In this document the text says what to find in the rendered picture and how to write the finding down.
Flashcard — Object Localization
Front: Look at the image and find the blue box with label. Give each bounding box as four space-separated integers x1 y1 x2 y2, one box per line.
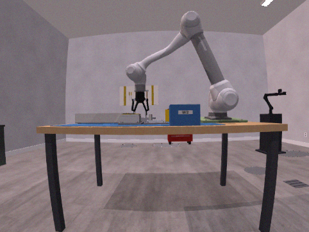
169 104 201 126

